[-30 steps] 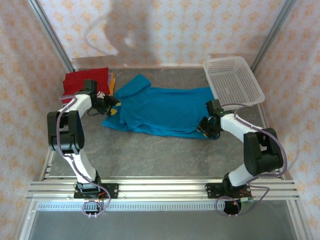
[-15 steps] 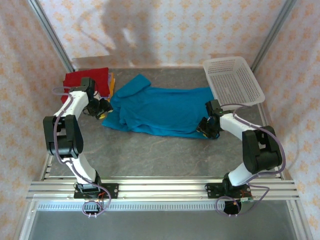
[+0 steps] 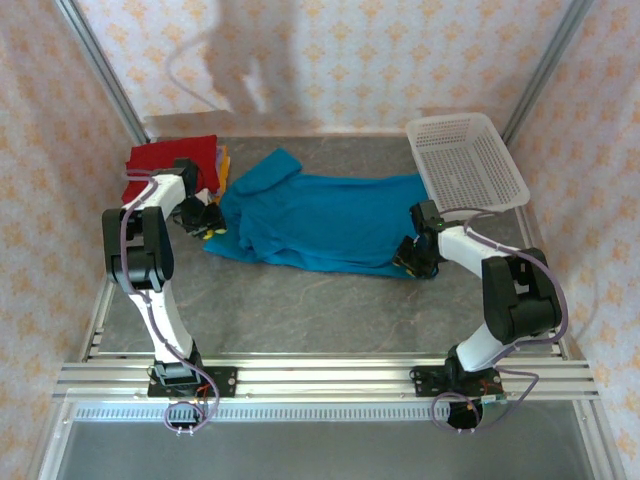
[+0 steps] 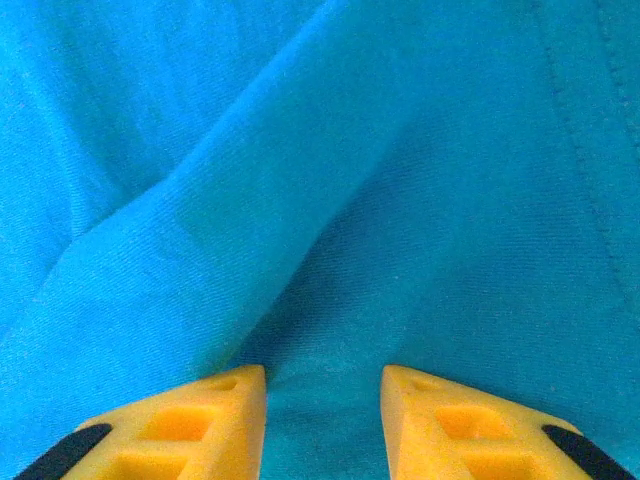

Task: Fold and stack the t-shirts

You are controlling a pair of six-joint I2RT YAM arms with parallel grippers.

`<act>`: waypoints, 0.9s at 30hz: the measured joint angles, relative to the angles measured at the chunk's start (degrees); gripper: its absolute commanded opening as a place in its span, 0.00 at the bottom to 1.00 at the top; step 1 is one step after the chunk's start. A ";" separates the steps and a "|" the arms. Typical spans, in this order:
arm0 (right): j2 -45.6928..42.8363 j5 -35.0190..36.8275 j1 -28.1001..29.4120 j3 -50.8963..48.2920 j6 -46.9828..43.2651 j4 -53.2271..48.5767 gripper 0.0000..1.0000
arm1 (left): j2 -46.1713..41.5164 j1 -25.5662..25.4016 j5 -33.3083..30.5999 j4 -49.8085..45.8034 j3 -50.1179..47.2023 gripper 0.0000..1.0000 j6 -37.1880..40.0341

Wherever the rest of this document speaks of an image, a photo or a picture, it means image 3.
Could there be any aluminium side rail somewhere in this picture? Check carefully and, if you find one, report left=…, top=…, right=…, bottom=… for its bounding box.
left=79, top=209, right=132, bottom=362
left=514, top=204, right=572, bottom=361

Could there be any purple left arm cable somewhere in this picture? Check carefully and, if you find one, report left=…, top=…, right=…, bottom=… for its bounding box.
left=119, top=169, right=222, bottom=437

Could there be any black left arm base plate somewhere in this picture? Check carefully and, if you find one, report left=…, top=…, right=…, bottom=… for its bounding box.
left=146, top=365, right=239, bottom=400

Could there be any slotted grey cable duct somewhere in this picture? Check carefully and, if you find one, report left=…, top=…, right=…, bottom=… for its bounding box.
left=73, top=402, right=576, bottom=422

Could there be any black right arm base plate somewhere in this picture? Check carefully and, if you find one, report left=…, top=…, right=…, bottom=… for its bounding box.
left=409, top=365, right=504, bottom=400

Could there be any blue t-shirt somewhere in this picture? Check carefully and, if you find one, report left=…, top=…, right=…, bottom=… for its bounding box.
left=202, top=147, right=437, bottom=280

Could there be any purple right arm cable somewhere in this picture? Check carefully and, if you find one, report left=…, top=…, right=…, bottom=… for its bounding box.
left=431, top=208, right=572, bottom=434

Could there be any white plastic basket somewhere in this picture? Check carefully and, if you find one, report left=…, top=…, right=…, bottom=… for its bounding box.
left=404, top=112, right=532, bottom=222

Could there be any red folded t-shirt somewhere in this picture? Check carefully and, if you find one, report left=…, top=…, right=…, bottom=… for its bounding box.
left=121, top=134, right=221, bottom=205

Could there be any aluminium frame cross rail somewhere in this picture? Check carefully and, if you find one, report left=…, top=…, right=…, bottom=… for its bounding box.
left=54, top=353, right=600, bottom=402

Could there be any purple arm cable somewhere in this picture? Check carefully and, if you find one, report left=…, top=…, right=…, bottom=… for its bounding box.
left=119, top=169, right=222, bottom=437
left=431, top=208, right=572, bottom=434

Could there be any aluminium frame post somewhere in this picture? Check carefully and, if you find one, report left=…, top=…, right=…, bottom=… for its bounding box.
left=501, top=0, right=596, bottom=145
left=54, top=0, right=151, bottom=145

